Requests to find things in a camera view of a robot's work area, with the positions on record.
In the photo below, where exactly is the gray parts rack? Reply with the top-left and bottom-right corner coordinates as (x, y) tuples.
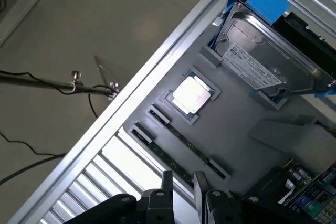
(123, 19), (336, 196)

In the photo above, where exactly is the open PC case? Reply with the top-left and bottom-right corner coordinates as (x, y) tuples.
(243, 121), (336, 224)

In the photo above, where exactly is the green motherboard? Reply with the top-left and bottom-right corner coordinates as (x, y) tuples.
(282, 157), (336, 224)

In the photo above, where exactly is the CPU chip with silver lid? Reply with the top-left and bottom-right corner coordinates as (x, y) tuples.
(171, 71), (218, 116)

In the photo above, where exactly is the silver hard disk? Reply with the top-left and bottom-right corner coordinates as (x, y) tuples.
(215, 2), (322, 98)

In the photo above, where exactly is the thin metal stand rod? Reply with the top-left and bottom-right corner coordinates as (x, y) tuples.
(0, 70), (120, 101)

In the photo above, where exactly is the blue disk carrier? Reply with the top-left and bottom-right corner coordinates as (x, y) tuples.
(208, 0), (336, 102)

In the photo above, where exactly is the white desk base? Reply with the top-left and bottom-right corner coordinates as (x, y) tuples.
(0, 0), (54, 48)

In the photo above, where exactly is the black floor cable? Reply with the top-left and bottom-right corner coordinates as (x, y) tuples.
(0, 131), (67, 186)

